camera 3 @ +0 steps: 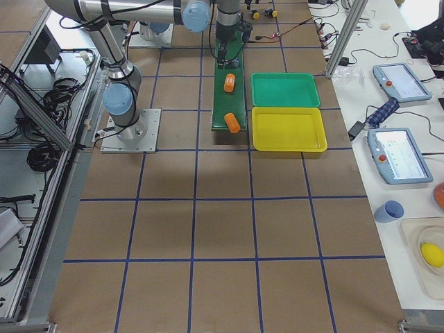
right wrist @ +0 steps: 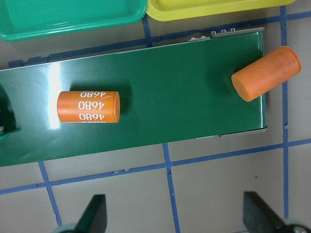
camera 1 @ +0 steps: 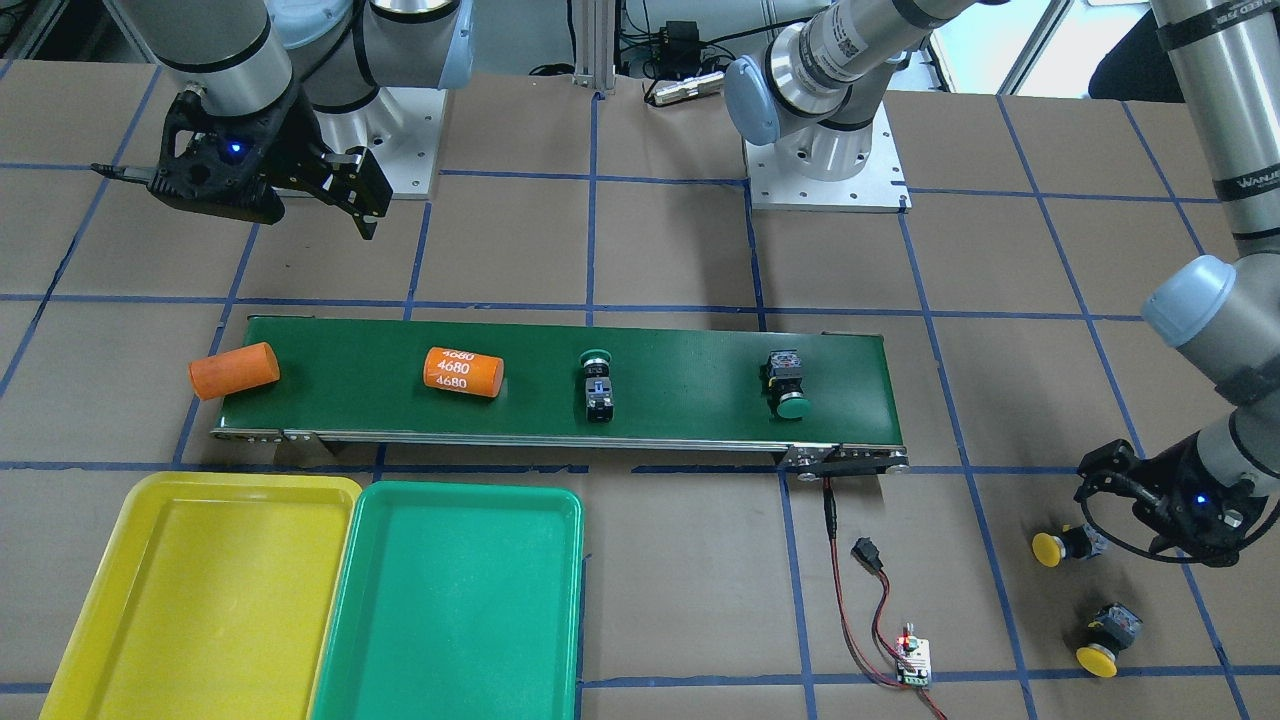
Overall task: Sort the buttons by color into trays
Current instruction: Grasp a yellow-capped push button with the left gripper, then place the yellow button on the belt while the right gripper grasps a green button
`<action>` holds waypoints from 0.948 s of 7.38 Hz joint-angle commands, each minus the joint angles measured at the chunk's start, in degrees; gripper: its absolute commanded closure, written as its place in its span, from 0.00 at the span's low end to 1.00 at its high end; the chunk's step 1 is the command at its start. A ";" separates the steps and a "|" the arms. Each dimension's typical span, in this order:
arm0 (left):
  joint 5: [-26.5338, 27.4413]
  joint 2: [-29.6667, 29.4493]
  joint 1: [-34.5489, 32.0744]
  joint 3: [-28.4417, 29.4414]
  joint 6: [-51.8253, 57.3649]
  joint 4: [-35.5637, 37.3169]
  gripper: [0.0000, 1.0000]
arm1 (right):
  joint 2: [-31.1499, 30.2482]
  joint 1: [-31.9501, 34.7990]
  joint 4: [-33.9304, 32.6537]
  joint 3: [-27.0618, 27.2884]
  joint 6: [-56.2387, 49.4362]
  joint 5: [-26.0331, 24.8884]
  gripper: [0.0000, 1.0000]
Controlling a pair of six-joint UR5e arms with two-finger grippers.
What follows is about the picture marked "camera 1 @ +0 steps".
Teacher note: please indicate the black power adapter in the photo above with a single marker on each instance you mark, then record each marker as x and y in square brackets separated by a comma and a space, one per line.
[679, 44]

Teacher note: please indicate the silver cylindrical connector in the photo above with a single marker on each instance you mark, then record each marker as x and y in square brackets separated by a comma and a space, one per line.
[684, 90]

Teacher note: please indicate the green push button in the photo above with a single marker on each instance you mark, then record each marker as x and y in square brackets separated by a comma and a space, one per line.
[597, 387]
[783, 377]

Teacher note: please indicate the orange cylinder marked 4680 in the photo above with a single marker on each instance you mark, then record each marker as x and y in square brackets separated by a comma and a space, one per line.
[463, 372]

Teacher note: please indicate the black gripper over trays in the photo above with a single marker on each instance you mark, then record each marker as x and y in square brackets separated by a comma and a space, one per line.
[290, 137]

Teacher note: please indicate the robot arm by buttons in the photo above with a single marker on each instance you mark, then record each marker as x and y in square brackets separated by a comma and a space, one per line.
[1158, 225]

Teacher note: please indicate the green plastic tray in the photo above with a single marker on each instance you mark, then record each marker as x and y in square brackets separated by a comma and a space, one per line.
[456, 602]

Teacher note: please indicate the green conveyor belt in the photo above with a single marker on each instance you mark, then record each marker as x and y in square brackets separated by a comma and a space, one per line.
[360, 381]

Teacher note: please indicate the yellow push button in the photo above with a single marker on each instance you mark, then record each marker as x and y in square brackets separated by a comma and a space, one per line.
[1112, 630]
[1069, 543]

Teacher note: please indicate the yellow plastic tray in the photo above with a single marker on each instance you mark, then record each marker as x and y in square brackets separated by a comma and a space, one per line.
[211, 601]

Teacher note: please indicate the plain orange cylinder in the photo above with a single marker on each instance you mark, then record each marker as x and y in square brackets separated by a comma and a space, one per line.
[235, 371]

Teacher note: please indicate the aluminium frame post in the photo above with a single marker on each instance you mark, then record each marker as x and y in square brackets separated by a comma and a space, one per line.
[595, 44]

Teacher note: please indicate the small controller circuit board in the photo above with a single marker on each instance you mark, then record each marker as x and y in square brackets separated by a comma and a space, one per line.
[913, 659]

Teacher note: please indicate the black gripper by buttons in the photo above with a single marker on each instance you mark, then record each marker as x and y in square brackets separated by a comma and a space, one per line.
[1166, 489]

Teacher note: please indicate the robot arm over trays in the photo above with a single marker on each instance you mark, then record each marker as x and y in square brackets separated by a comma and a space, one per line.
[244, 54]

